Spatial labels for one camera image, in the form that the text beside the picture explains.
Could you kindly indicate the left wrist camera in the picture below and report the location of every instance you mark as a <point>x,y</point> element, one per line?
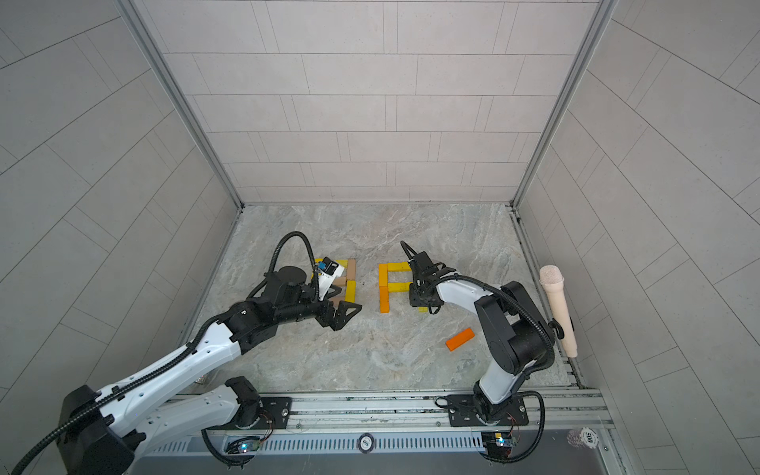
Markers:
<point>328,270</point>

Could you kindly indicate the yellow block bottom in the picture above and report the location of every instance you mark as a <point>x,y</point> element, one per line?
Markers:
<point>350,291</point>

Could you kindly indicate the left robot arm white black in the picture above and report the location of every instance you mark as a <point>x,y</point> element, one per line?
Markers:
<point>106,431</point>

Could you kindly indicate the aluminium rail frame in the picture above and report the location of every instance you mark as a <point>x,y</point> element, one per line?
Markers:
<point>406,422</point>

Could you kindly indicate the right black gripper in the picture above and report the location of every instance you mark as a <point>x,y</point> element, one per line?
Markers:
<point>414,298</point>

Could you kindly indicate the left circuit board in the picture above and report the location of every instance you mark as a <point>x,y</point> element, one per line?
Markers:
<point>245,445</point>

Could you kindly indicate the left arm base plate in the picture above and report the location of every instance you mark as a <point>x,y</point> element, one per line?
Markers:
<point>267,413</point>

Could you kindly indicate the circuit board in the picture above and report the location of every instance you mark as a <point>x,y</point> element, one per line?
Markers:
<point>498,444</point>
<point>245,445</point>

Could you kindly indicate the orange block small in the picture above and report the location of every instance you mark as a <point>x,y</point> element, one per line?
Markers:
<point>383,275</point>

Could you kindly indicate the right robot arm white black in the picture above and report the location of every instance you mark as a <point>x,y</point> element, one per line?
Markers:
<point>517,335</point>

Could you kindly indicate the natural wood block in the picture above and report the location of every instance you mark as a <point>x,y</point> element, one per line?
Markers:
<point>351,270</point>

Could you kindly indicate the yellow block pair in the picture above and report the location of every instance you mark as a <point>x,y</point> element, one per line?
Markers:
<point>399,287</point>
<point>398,267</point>

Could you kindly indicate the beige cylinder post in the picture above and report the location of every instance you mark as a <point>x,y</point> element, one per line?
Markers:
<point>552,282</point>

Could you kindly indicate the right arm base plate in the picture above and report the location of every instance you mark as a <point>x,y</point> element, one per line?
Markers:
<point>468,411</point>

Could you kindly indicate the right circuit board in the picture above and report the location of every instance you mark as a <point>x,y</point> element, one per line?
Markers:
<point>498,444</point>

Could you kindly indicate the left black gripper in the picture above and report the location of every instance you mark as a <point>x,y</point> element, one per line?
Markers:
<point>337,322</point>

